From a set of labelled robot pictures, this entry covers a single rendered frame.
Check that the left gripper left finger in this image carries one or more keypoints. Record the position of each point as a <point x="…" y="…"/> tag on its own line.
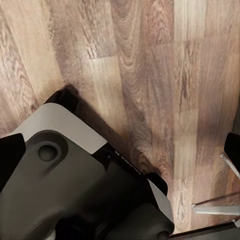
<point x="12" y="149"/>

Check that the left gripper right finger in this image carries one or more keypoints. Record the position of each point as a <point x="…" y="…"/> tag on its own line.
<point x="232" y="149"/>

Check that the swivel chair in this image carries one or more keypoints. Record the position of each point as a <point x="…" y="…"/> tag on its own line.
<point x="221" y="210"/>

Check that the desk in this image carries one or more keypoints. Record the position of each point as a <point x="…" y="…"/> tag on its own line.
<point x="230" y="232"/>

